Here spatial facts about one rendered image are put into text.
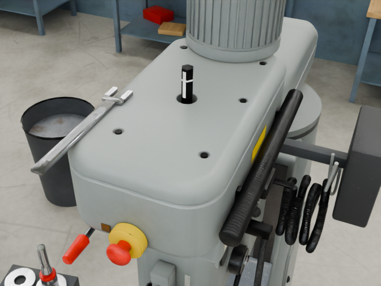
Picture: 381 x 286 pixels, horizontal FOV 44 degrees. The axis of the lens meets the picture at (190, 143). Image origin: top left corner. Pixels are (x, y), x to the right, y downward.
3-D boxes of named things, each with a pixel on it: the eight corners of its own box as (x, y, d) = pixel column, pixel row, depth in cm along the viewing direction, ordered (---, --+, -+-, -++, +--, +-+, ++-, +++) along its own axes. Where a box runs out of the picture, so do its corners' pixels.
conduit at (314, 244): (311, 270, 119) (327, 213, 107) (250, 251, 124) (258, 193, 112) (324, 222, 133) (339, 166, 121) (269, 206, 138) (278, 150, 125)
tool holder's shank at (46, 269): (50, 278, 134) (43, 252, 127) (39, 276, 135) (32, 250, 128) (55, 269, 137) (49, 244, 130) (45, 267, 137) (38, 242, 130)
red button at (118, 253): (127, 272, 70) (126, 255, 68) (104, 264, 72) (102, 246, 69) (138, 256, 73) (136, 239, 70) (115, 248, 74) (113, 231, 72)
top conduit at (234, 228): (238, 251, 70) (241, 235, 68) (212, 242, 71) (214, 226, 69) (301, 103, 103) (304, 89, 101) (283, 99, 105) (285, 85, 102)
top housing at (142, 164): (208, 275, 71) (212, 200, 62) (63, 224, 79) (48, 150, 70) (282, 118, 106) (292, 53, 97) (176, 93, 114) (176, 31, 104)
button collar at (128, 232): (143, 264, 73) (141, 238, 69) (109, 252, 75) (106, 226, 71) (148, 255, 74) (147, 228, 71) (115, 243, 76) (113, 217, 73)
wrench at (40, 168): (47, 178, 65) (46, 173, 64) (24, 171, 66) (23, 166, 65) (132, 95, 83) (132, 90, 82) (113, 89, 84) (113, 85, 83)
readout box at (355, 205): (370, 231, 108) (396, 160, 95) (330, 219, 111) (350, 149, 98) (378, 179, 123) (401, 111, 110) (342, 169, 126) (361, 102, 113)
